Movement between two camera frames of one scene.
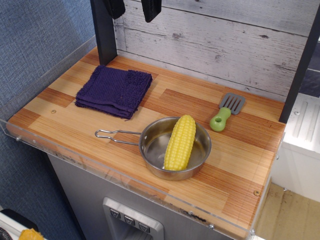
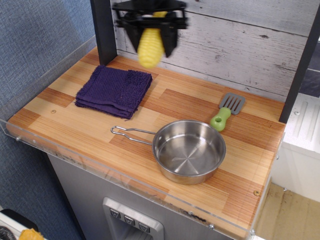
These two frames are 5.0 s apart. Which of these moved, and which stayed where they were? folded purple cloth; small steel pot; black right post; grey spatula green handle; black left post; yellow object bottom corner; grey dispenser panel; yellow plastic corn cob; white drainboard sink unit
Moved: small steel pot; yellow plastic corn cob
Stayed: black left post; black right post; yellow object bottom corner; grey spatula green handle; white drainboard sink unit; grey dispenser panel; folded purple cloth
